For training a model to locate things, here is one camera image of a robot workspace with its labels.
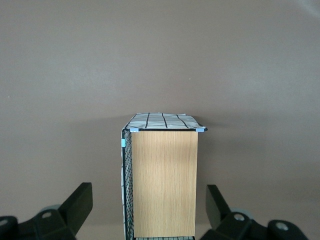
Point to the light wooden panel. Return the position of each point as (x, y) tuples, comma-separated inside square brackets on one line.
[(165, 185)]

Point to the small blue clip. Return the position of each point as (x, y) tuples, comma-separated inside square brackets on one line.
[(135, 130), (200, 130), (123, 143)]

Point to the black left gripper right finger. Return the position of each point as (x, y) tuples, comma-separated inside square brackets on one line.
[(217, 212)]

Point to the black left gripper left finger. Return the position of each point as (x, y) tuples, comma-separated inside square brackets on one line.
[(72, 212)]

